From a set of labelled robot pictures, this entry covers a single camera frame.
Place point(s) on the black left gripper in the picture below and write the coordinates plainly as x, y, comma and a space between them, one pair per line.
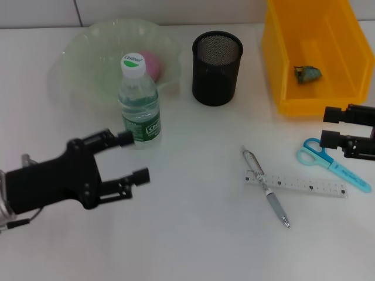
52, 181

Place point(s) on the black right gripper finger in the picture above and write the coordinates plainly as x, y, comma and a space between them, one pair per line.
332, 114
329, 139

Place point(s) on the blue safety scissors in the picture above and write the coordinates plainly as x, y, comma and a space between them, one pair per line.
342, 172

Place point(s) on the small teal rock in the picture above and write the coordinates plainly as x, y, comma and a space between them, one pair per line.
307, 74

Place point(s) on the water bottle green label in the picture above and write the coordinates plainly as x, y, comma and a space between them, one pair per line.
140, 111

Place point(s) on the transparent plastic ruler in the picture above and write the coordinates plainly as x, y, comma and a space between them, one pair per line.
307, 185

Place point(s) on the pink peach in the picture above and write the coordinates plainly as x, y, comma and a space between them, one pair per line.
153, 65

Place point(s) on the grey grip ballpoint pen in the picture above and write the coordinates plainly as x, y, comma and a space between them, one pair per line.
275, 202

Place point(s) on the translucent green fruit plate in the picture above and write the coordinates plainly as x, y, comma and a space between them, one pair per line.
93, 64

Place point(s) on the black mesh pen holder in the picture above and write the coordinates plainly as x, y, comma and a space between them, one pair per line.
216, 82

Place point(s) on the yellow plastic storage bin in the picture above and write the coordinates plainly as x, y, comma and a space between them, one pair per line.
328, 96

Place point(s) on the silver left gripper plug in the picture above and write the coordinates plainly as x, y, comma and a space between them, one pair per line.
27, 160

